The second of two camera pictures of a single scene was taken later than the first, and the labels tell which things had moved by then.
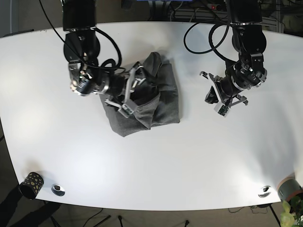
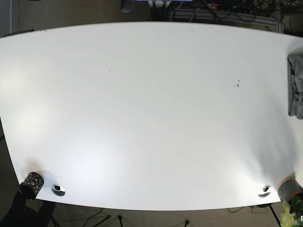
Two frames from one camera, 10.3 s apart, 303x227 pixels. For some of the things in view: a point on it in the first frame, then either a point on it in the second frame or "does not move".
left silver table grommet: x=57 y=190 does not move
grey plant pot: x=289 y=187 does not move
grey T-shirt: x=164 y=109 → x=295 y=83
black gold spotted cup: x=31 y=185 does not move
